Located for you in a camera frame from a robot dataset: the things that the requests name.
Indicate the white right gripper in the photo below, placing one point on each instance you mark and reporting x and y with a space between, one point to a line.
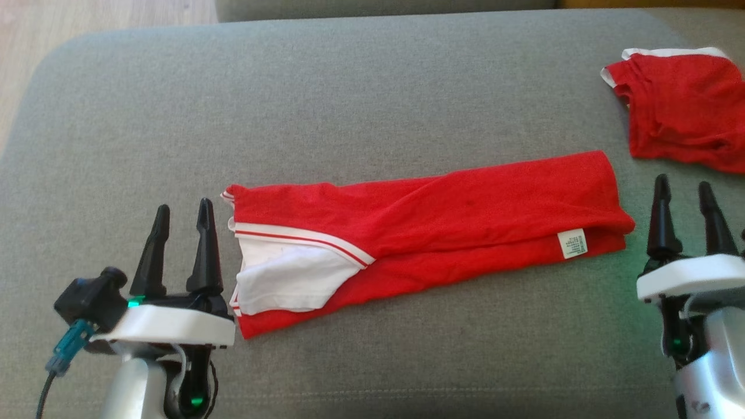
692 276

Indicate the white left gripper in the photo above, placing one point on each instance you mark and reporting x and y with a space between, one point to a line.
174 326

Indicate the red Bulls 23 jersey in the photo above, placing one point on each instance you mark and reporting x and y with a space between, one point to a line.
465 203

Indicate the yellow and grey sofa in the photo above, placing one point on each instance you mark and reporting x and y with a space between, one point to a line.
349 105

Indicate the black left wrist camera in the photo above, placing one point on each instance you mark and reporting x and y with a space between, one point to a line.
90 299

